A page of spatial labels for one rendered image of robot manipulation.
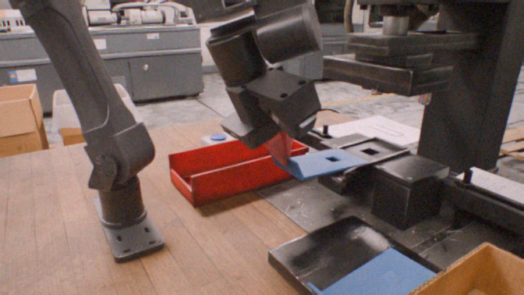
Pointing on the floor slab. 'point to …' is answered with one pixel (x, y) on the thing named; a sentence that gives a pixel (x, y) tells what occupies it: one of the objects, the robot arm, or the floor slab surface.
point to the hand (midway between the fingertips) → (283, 159)
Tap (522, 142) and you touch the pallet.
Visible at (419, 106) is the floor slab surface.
